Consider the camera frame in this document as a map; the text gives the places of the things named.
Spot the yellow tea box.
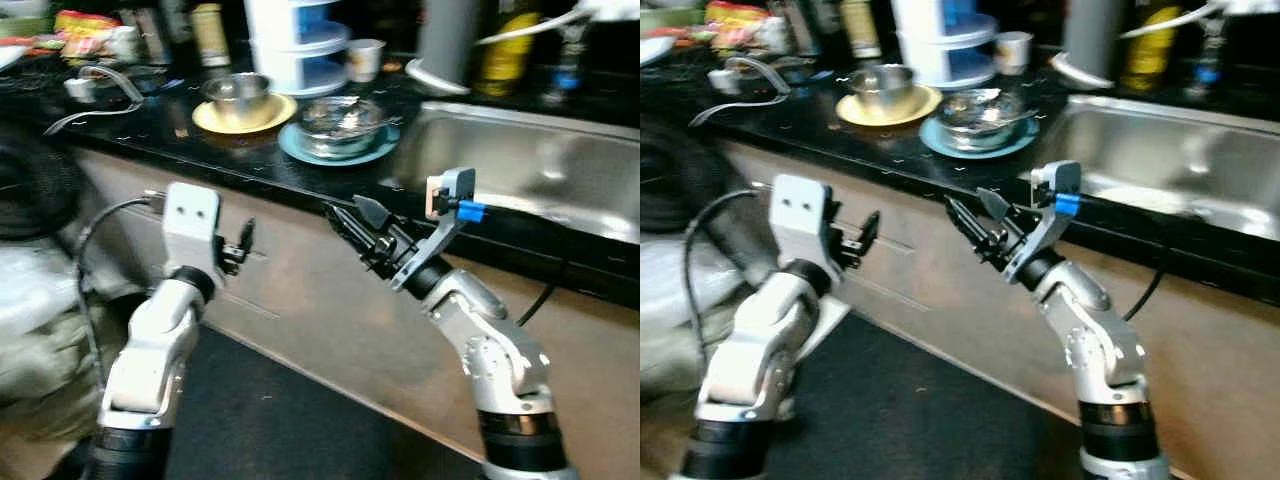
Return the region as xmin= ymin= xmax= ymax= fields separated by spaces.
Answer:
xmin=840 ymin=0 xmax=883 ymax=59
xmin=190 ymin=2 xmax=233 ymax=69

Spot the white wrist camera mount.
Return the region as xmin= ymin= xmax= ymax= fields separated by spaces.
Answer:
xmin=160 ymin=182 xmax=223 ymax=286
xmin=770 ymin=173 xmax=839 ymax=281
xmin=392 ymin=167 xmax=479 ymax=293
xmin=1003 ymin=158 xmax=1083 ymax=286

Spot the pale yellow plate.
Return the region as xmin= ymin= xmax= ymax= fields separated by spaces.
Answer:
xmin=835 ymin=84 xmax=943 ymax=128
xmin=191 ymin=92 xmax=299 ymax=136

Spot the small steel pot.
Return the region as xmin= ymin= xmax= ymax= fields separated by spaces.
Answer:
xmin=200 ymin=72 xmax=274 ymax=129
xmin=848 ymin=64 xmax=916 ymax=119

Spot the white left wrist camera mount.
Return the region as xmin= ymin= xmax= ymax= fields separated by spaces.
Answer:
xmin=770 ymin=173 xmax=839 ymax=281
xmin=160 ymin=182 xmax=223 ymax=286

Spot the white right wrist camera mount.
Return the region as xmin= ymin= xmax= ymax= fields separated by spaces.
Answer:
xmin=392 ymin=167 xmax=479 ymax=293
xmin=1003 ymin=158 xmax=1083 ymax=286

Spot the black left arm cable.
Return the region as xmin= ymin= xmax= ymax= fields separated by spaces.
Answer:
xmin=72 ymin=192 xmax=166 ymax=401
xmin=683 ymin=188 xmax=776 ymax=366

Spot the clear plastic rubbish bag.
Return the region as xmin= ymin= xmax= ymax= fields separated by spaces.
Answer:
xmin=640 ymin=235 xmax=721 ymax=401
xmin=0 ymin=238 xmax=136 ymax=471

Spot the white blue tiered rack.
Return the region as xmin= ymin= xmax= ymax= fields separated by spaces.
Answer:
xmin=243 ymin=0 xmax=353 ymax=98
xmin=890 ymin=0 xmax=999 ymax=91

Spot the white printed mug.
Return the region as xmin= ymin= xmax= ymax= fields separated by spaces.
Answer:
xmin=993 ymin=31 xmax=1034 ymax=77
xmin=345 ymin=38 xmax=387 ymax=84

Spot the grey water filter cylinder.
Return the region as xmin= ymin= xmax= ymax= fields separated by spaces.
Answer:
xmin=1060 ymin=0 xmax=1123 ymax=86
xmin=415 ymin=0 xmax=479 ymax=93

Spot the white cable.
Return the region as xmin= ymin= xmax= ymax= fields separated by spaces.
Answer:
xmin=42 ymin=64 xmax=149 ymax=138
xmin=690 ymin=55 xmax=793 ymax=128

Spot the light blue plate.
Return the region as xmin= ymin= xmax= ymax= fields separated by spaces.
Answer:
xmin=277 ymin=120 xmax=401 ymax=168
xmin=918 ymin=112 xmax=1041 ymax=161

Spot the yellow red snack bag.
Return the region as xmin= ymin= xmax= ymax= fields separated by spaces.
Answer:
xmin=705 ymin=0 xmax=771 ymax=49
xmin=53 ymin=8 xmax=126 ymax=56

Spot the steel faucet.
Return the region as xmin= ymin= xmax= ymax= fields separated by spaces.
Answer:
xmin=548 ymin=20 xmax=591 ymax=106
xmin=1190 ymin=15 xmax=1231 ymax=101

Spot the stainless steel sink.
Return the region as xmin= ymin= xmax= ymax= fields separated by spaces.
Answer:
xmin=1025 ymin=93 xmax=1280 ymax=243
xmin=380 ymin=100 xmax=641 ymax=246

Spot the wide steel bowl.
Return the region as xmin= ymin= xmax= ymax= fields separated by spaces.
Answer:
xmin=935 ymin=88 xmax=1031 ymax=149
xmin=297 ymin=96 xmax=389 ymax=159

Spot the black floor mat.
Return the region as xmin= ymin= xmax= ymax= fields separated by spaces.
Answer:
xmin=160 ymin=325 xmax=491 ymax=480
xmin=790 ymin=310 xmax=1101 ymax=480

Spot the yellow oil bottle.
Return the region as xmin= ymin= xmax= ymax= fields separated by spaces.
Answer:
xmin=475 ymin=0 xmax=541 ymax=99
xmin=1122 ymin=0 xmax=1186 ymax=93

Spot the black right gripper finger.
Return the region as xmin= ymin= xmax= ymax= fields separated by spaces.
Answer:
xmin=944 ymin=195 xmax=996 ymax=256
xmin=352 ymin=194 xmax=393 ymax=231
xmin=323 ymin=203 xmax=379 ymax=269
xmin=975 ymin=186 xmax=1013 ymax=223

